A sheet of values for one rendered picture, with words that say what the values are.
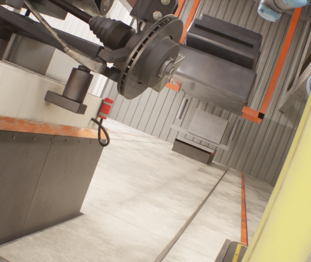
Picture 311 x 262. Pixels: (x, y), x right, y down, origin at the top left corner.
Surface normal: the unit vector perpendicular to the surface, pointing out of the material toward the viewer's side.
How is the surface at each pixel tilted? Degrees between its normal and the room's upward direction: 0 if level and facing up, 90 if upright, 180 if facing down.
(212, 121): 90
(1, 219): 90
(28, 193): 90
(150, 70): 115
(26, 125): 90
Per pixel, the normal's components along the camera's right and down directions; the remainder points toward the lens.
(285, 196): -0.19, -0.04
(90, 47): 0.52, 0.23
